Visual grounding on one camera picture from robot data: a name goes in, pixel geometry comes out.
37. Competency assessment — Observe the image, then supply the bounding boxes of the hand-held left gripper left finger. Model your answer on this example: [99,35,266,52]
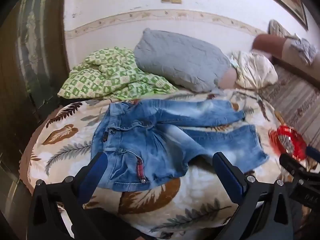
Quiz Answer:
[27,152,109,240]

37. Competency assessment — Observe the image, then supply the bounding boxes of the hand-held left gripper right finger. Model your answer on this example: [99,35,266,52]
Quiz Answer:
[212,152,300,240]

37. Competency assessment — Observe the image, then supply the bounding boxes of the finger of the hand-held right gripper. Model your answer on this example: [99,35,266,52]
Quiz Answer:
[306,146,320,157]
[279,152,313,180]

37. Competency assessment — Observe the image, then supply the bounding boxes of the blue denim pants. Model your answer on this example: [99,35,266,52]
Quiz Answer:
[92,99,270,192]

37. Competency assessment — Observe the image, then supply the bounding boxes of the red glass bowl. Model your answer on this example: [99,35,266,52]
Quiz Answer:
[268,126,307,160]

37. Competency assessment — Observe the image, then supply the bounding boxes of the pile of sunflower seeds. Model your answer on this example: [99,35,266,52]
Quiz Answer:
[277,134,294,153]

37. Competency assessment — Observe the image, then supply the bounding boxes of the leaf print blanket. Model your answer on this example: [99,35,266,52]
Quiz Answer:
[20,90,315,239]

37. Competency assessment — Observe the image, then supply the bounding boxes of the person's black clothing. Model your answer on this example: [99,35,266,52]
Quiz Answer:
[82,206,145,240]

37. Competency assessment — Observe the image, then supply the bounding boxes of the striped floral sofa cover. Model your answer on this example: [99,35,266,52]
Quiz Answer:
[260,64,320,143]

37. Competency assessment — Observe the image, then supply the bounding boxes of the green checked quilt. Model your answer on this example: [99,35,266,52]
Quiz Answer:
[57,46,179,100]

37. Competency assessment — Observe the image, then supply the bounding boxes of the cream patterned pillow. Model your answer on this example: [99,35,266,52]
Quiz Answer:
[231,50,278,90]

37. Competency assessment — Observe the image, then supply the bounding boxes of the grey crumpled cloth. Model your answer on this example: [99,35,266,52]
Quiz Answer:
[285,34,317,65]

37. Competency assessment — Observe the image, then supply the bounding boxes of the light blue cloth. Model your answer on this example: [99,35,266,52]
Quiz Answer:
[228,54,239,69]

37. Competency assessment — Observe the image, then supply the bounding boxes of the grey quilted pillow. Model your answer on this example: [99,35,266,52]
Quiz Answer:
[134,28,232,93]

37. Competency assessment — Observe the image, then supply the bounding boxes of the patterned cushion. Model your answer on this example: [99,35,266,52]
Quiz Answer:
[268,19,292,37]

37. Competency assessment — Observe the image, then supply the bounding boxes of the framed wall picture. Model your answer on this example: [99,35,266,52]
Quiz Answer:
[244,0,308,32]

